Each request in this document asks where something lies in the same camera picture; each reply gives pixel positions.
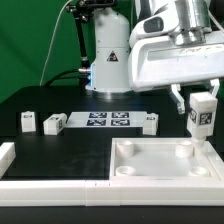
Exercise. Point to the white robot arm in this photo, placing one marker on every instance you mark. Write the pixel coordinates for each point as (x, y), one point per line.
(185, 22)

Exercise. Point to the white tag marker sheet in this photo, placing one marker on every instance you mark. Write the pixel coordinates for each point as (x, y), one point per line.
(106, 119)

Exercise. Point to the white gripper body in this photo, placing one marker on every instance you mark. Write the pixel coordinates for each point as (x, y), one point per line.
(157, 63)

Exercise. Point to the white front fence rail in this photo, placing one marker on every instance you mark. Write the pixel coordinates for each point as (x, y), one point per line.
(108, 193)

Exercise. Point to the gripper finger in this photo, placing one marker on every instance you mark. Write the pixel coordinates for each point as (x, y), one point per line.
(177, 98)
(214, 87)

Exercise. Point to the white left fence rail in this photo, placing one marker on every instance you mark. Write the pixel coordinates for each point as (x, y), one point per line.
(7, 156)

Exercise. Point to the white square tabletop tray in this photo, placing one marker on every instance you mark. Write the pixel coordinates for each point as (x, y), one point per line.
(144, 159)

